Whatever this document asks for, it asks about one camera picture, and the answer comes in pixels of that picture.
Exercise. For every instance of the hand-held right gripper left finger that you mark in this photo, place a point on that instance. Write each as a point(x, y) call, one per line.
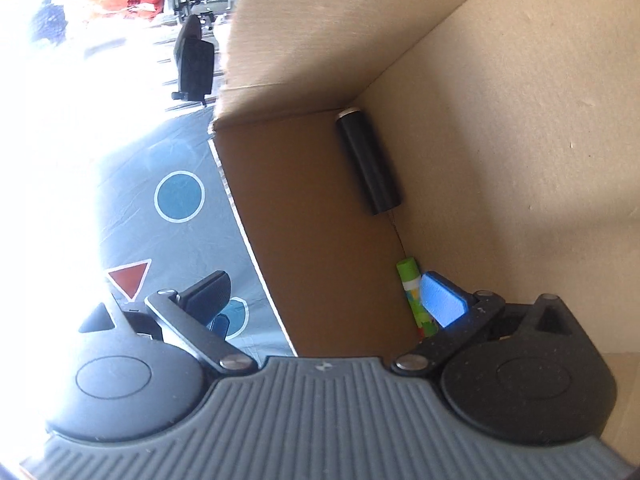
point(217, 324)

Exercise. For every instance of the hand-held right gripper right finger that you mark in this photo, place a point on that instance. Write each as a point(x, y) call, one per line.
point(442, 302)

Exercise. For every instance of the green glue stick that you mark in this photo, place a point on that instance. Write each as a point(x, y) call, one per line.
point(412, 290)

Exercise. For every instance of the cardboard box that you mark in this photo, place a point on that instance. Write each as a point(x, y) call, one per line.
point(500, 160)

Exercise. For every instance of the long black cylinder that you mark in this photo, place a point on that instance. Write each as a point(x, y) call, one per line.
point(367, 160)

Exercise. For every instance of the blue shape print cloth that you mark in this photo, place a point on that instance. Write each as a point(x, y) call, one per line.
point(140, 220)

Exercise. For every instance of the grey wheelchair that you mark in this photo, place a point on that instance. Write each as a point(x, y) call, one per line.
point(195, 60)

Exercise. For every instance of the dark blue hanging cloth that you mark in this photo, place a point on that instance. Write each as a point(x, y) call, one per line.
point(50, 17)

